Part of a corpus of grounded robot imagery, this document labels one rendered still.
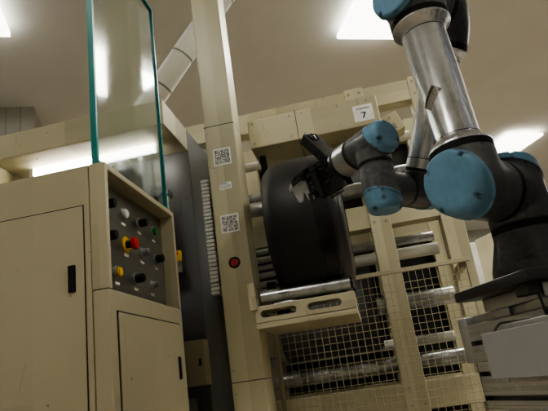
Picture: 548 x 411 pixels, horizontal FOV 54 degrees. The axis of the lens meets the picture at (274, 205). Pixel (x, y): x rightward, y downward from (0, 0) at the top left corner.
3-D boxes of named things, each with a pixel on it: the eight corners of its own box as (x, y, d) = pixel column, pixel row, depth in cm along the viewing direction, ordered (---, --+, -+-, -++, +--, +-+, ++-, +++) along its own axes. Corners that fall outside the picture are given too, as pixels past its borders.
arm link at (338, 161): (336, 141, 119) (362, 139, 124) (324, 150, 123) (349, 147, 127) (348, 171, 117) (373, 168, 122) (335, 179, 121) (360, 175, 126)
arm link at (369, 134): (378, 150, 108) (370, 113, 111) (345, 171, 117) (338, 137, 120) (406, 154, 112) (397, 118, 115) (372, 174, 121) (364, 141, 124)
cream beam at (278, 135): (249, 148, 248) (245, 120, 252) (261, 168, 272) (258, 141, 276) (381, 121, 239) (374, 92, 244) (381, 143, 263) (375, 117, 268)
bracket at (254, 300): (249, 311, 189) (245, 283, 192) (271, 320, 226) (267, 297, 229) (258, 309, 188) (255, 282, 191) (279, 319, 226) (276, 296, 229)
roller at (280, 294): (257, 303, 192) (255, 291, 194) (260, 305, 197) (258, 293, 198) (353, 287, 188) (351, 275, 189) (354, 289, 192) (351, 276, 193)
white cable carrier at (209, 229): (211, 295, 206) (200, 180, 221) (215, 296, 210) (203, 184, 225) (223, 293, 205) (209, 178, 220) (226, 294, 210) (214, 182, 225)
